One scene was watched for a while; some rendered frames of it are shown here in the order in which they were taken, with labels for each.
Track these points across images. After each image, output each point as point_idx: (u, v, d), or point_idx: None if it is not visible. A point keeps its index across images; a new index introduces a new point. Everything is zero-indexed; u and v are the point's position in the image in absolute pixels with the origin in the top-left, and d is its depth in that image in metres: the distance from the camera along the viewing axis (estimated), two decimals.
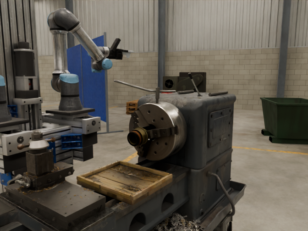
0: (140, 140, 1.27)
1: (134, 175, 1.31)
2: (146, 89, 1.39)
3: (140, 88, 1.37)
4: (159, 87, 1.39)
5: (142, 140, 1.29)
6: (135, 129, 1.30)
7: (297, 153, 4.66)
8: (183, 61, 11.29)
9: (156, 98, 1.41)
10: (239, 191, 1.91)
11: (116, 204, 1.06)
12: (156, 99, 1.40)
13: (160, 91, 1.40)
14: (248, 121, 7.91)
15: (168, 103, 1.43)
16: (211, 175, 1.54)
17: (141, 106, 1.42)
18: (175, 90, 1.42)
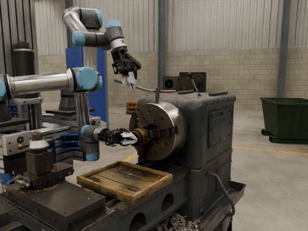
0: (140, 140, 1.27)
1: (134, 175, 1.31)
2: (146, 89, 1.39)
3: (140, 88, 1.37)
4: (159, 87, 1.39)
5: (142, 140, 1.29)
6: (135, 129, 1.30)
7: (297, 153, 4.66)
8: (183, 61, 11.29)
9: (156, 98, 1.41)
10: (239, 191, 1.91)
11: (116, 204, 1.06)
12: (156, 99, 1.40)
13: (160, 91, 1.40)
14: (248, 121, 7.91)
15: (168, 103, 1.43)
16: (211, 175, 1.54)
17: (141, 106, 1.42)
18: (175, 90, 1.42)
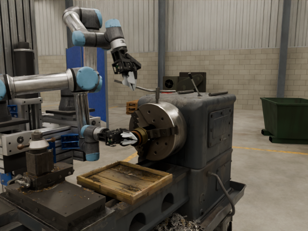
0: (140, 141, 1.27)
1: (134, 175, 1.31)
2: (146, 89, 1.39)
3: (140, 88, 1.37)
4: (159, 87, 1.39)
5: (142, 140, 1.29)
6: (135, 129, 1.30)
7: (297, 153, 4.66)
8: (183, 61, 11.29)
9: (156, 98, 1.41)
10: (239, 191, 1.91)
11: (116, 204, 1.06)
12: (156, 99, 1.40)
13: (160, 91, 1.40)
14: (248, 121, 7.91)
15: (168, 103, 1.43)
16: (211, 175, 1.54)
17: (141, 106, 1.42)
18: (175, 90, 1.42)
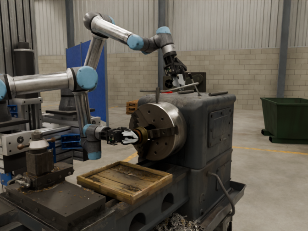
0: (140, 139, 1.28)
1: (134, 175, 1.31)
2: (168, 90, 1.41)
3: (174, 89, 1.43)
4: (156, 87, 1.39)
5: (142, 139, 1.29)
6: (135, 128, 1.31)
7: (297, 153, 4.66)
8: (183, 61, 11.29)
9: (158, 98, 1.40)
10: (239, 191, 1.91)
11: (116, 204, 1.06)
12: (157, 99, 1.41)
13: (155, 91, 1.40)
14: (248, 121, 7.91)
15: (168, 103, 1.43)
16: (211, 175, 1.54)
17: (141, 106, 1.42)
18: (140, 89, 1.37)
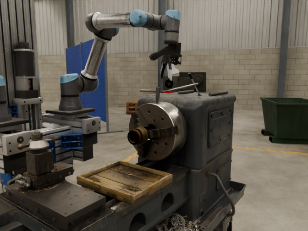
0: (140, 139, 1.28)
1: (134, 175, 1.31)
2: (168, 90, 1.41)
3: (174, 89, 1.43)
4: (156, 87, 1.39)
5: (142, 139, 1.29)
6: (135, 128, 1.31)
7: (297, 153, 4.66)
8: (183, 61, 11.29)
9: (158, 98, 1.40)
10: (239, 191, 1.91)
11: (116, 204, 1.06)
12: (157, 99, 1.41)
13: (155, 91, 1.40)
14: (248, 121, 7.91)
15: (168, 103, 1.43)
16: (211, 175, 1.54)
17: (141, 106, 1.42)
18: (140, 89, 1.36)
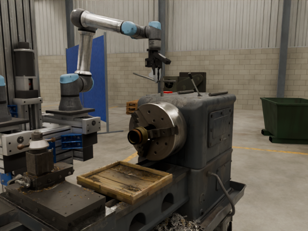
0: (140, 139, 1.28)
1: (134, 175, 1.31)
2: None
3: (149, 79, 1.65)
4: (162, 77, 1.59)
5: (142, 139, 1.29)
6: (135, 128, 1.31)
7: (297, 153, 4.66)
8: (183, 61, 11.29)
9: (162, 87, 1.62)
10: (239, 191, 1.91)
11: (116, 204, 1.06)
12: (161, 88, 1.61)
13: (163, 81, 1.59)
14: (248, 121, 7.91)
15: (168, 103, 1.43)
16: (211, 175, 1.54)
17: (141, 106, 1.42)
18: (176, 80, 1.54)
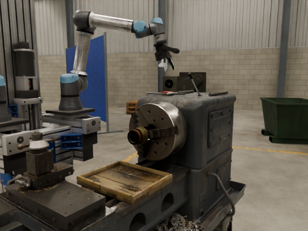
0: (140, 139, 1.28)
1: (134, 175, 1.31)
2: None
3: (159, 92, 1.75)
4: (173, 92, 1.70)
5: (142, 139, 1.29)
6: (135, 128, 1.31)
7: (297, 153, 4.66)
8: (183, 61, 11.29)
9: (167, 95, 1.66)
10: (239, 191, 1.91)
11: (116, 204, 1.06)
12: (167, 93, 1.65)
13: (172, 93, 1.68)
14: (248, 121, 7.91)
15: (168, 103, 1.43)
16: (211, 175, 1.54)
17: (141, 106, 1.42)
18: (185, 94, 1.63)
